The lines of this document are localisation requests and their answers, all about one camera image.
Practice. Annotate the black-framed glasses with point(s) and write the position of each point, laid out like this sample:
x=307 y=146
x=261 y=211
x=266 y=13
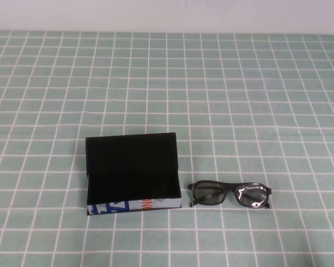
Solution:
x=230 y=189

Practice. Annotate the black printed glasses case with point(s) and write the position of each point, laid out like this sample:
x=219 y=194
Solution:
x=128 y=155

